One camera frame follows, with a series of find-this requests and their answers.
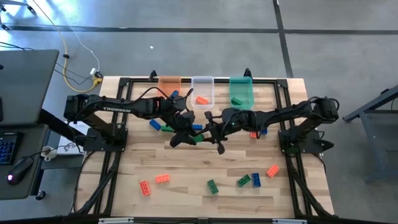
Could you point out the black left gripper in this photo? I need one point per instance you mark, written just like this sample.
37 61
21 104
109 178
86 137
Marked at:
185 130

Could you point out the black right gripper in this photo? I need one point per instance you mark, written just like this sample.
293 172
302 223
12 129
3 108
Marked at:
220 133

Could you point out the orange toy brick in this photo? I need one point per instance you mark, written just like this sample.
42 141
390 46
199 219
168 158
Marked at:
162 178
272 170
145 188
201 100
253 135

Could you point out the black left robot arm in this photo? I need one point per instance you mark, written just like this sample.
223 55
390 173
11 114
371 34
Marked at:
124 109

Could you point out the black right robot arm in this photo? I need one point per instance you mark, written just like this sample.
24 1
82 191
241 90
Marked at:
280 113

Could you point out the clear plastic bin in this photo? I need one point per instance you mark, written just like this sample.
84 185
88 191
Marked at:
202 87

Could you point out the translucent orange plastic bin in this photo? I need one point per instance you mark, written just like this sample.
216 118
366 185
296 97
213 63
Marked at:
168 84

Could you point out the translucent green plastic bin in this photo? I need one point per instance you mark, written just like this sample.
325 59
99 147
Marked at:
242 88

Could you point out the white plug adapter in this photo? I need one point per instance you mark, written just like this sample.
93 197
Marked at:
93 71

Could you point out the white paper sheet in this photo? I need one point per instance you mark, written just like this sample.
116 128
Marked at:
66 147

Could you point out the white cup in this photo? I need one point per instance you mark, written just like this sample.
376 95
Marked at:
48 153

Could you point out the dark grey desk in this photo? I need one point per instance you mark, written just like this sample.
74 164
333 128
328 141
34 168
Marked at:
31 146

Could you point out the black caster wheel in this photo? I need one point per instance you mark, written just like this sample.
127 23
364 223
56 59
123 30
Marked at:
40 195

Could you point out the grey metal cart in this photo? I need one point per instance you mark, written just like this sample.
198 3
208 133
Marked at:
379 133

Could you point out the black computer mouse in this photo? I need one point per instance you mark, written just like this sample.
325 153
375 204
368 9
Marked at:
19 170

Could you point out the backlit black keyboard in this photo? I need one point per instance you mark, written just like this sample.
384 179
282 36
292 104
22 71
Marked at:
7 149

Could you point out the grey metal stand leg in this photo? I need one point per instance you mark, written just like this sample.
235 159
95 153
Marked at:
15 4

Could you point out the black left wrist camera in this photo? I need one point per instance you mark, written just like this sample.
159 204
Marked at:
188 118

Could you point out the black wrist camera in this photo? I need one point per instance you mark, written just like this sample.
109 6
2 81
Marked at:
234 124
188 118

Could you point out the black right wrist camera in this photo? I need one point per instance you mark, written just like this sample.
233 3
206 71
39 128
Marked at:
234 124

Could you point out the silver edge bracket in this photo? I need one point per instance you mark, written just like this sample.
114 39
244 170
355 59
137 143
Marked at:
289 221
115 220

